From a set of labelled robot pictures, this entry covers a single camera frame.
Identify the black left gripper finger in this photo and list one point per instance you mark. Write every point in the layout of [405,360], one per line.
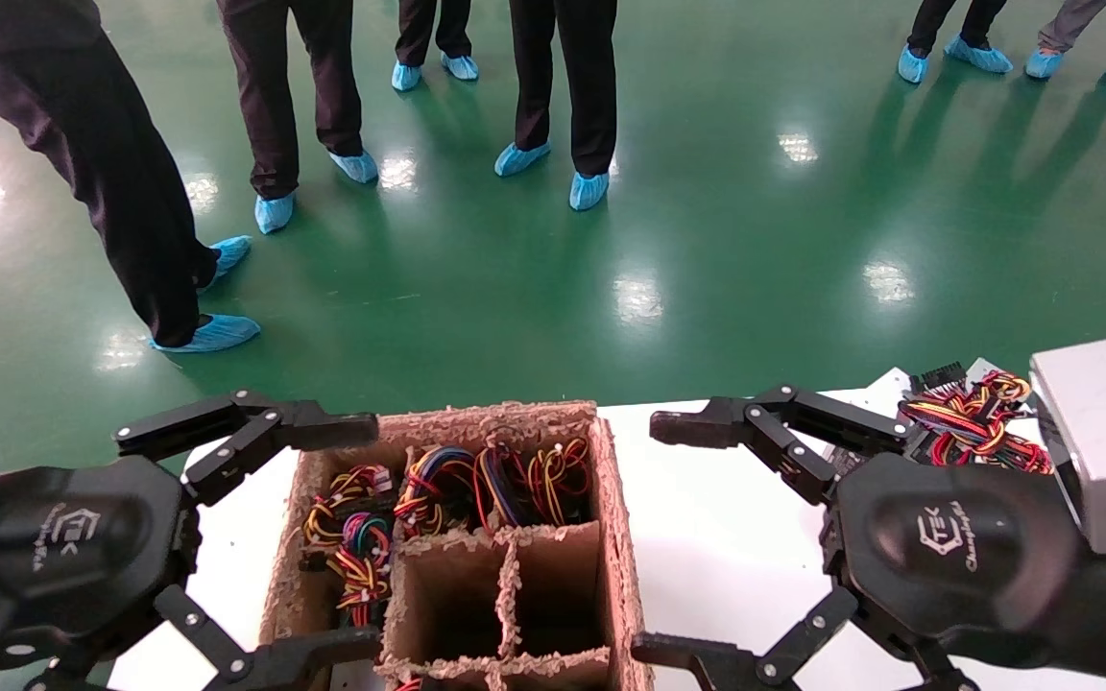
[323,427]

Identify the brown cardboard divider box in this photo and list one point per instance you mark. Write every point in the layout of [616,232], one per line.
[447,595]

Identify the person in black trousers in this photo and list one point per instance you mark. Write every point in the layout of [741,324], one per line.
[414,29]
[275,96]
[927,24]
[591,86]
[121,192]

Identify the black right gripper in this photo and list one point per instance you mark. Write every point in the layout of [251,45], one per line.
[947,557]

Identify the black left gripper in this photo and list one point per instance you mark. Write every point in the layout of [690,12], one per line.
[63,547]

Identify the blue shoe cover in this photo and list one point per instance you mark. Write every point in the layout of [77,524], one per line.
[217,333]
[229,254]
[519,159]
[980,56]
[589,190]
[462,66]
[406,77]
[275,213]
[356,166]
[1043,64]
[912,65]

